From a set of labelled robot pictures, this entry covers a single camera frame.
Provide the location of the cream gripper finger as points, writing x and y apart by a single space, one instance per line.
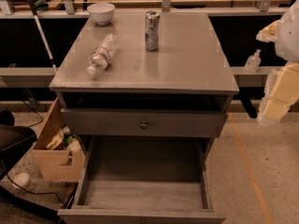
281 91

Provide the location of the silver redbull can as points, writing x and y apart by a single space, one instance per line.
152 30

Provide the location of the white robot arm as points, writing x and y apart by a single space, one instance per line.
285 34

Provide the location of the grey wooden drawer cabinet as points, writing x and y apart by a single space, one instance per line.
188 73

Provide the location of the round metal drawer knob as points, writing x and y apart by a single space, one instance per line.
144 125

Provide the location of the grey open bottom drawer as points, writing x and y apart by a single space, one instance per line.
142 181

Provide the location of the grey middle drawer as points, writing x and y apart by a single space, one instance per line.
127 123

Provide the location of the clear hand sanitizer bottle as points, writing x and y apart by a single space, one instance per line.
253 62

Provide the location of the clear plastic water bottle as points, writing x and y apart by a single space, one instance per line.
102 56

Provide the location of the white ceramic bowl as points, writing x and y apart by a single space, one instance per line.
102 13

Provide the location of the cardboard box with items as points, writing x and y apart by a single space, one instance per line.
58 165

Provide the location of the black chair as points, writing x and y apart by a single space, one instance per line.
14 141

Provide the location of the white round lid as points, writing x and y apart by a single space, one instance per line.
21 180

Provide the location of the white stick with black handle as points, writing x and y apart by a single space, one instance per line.
40 30

